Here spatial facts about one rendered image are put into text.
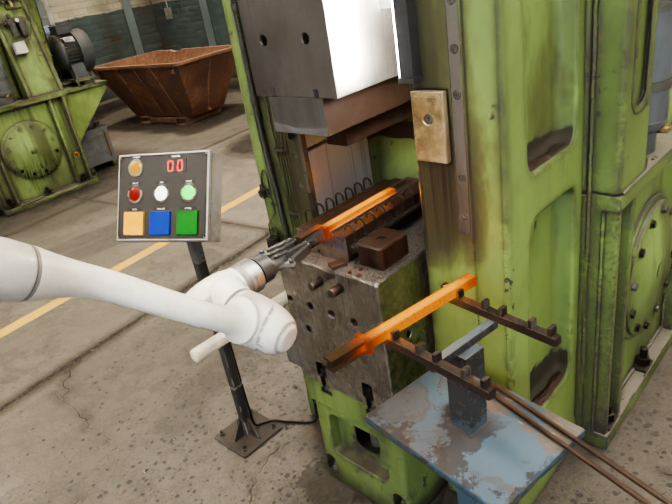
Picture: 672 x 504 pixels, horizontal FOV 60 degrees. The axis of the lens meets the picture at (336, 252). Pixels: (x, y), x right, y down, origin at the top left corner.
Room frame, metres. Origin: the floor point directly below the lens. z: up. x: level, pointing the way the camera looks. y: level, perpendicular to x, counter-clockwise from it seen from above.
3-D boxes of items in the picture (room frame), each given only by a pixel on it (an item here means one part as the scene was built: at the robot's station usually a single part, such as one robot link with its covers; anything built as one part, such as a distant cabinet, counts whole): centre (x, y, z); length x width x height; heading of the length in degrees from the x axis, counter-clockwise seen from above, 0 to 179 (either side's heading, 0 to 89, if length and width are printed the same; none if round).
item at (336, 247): (1.65, -0.12, 0.96); 0.42 x 0.20 x 0.09; 133
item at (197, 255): (1.86, 0.47, 0.54); 0.04 x 0.04 x 1.08; 43
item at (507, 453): (1.03, -0.24, 0.66); 0.40 x 0.30 x 0.02; 35
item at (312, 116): (1.65, -0.12, 1.32); 0.42 x 0.20 x 0.10; 133
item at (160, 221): (1.74, 0.53, 1.01); 0.07 x 0.05 x 0.07; 68
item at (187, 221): (1.71, 0.44, 1.01); 0.07 x 0.05 x 0.07; 68
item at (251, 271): (1.30, 0.23, 0.99); 0.09 x 0.06 x 0.09; 43
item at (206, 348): (1.70, 0.34, 0.62); 0.44 x 0.05 x 0.05; 133
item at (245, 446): (1.86, 0.48, 0.05); 0.22 x 0.22 x 0.09; 43
